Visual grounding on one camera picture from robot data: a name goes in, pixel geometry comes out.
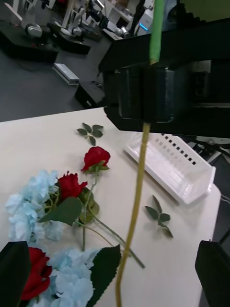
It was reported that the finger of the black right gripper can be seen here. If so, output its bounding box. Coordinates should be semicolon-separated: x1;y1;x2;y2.
104;64;145;121

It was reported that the silver aluminium bar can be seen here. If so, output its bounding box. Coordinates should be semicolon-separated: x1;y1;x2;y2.
52;62;80;86

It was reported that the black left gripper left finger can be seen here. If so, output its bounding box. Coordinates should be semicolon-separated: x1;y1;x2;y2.
0;240;32;307

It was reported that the loose green leaf twig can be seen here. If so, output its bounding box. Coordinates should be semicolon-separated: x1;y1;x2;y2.
76;122;104;146
144;194;174;239

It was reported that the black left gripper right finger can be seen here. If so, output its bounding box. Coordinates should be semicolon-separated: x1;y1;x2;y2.
195;239;230;307

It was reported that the black box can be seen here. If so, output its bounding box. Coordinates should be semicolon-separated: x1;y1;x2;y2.
74;81;106;109

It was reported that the shallow white plastic box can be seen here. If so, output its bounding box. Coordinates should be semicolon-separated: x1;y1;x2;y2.
123;132;217;205

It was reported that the pale blue flower head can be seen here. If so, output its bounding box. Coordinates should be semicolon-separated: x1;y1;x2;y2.
26;244;122;307
4;169;65;243

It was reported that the red rose with green stem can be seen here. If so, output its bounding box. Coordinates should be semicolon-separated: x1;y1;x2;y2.
80;146;112;252
115;0;230;307
38;170;146;269
20;247;53;302

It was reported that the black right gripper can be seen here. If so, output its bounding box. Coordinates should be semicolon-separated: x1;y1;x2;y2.
99;17;230;139

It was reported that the pale grey robot with turquoise light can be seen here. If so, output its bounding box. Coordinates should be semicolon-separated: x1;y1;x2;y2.
103;0;154;39

